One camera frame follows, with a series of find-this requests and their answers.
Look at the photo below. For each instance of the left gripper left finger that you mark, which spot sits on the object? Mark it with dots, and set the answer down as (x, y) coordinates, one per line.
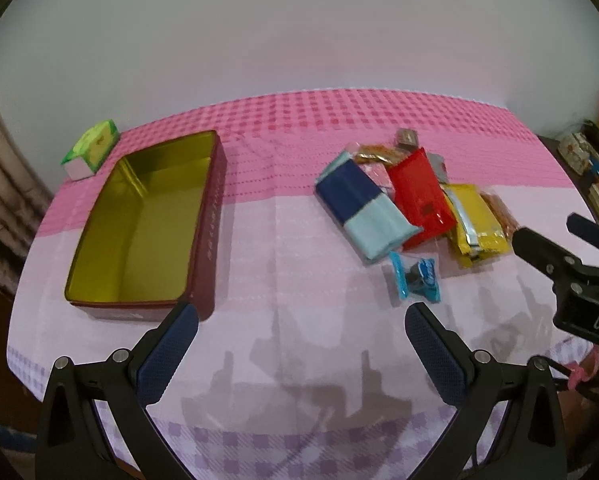
(71, 441)

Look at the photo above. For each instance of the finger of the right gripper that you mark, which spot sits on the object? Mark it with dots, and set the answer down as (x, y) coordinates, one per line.
(541, 253)
(583, 228)

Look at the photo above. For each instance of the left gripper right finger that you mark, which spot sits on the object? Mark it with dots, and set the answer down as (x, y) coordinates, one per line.
(508, 421)

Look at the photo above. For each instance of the clear peanut brittle packet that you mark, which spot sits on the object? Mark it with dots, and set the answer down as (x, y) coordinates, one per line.
(500, 210)

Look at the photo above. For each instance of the yellow snack packet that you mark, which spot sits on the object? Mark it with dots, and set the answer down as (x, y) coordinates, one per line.
(478, 235)

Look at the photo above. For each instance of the small blue candy packet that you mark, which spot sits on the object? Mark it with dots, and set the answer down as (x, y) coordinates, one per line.
(419, 278)

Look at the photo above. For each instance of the red snack packet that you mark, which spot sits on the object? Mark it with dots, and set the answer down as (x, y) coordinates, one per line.
(418, 195)

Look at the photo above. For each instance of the grey sesame snack packet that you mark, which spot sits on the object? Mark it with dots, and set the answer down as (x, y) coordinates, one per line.
(438, 165)

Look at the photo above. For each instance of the navy and teal snack pack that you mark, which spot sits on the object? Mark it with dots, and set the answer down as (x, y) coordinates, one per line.
(369, 218)

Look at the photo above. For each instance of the small brown candy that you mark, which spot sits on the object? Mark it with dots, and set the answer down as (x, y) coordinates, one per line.
(407, 140)

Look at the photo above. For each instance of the pink patterned snack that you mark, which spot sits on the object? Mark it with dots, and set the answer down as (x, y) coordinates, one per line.
(377, 172)

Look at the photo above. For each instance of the clear bag fried snacks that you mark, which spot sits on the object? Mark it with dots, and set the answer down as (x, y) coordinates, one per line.
(366, 154)

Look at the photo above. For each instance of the cluttered side shelf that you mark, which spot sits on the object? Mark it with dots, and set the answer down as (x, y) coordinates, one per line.
(592, 169)

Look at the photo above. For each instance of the gold and maroon toffee tin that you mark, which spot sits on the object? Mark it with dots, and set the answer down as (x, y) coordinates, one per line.
(151, 238)

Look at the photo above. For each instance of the pink checkered tablecloth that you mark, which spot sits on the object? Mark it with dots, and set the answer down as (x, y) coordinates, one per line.
(303, 371)

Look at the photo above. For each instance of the beige patterned curtain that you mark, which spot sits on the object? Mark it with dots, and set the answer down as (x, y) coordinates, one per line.
(24, 201)

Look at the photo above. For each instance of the green tissue box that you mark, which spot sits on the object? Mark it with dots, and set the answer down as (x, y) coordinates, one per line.
(89, 152)

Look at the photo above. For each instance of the pink cable tie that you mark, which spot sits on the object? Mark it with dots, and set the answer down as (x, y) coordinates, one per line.
(576, 373)

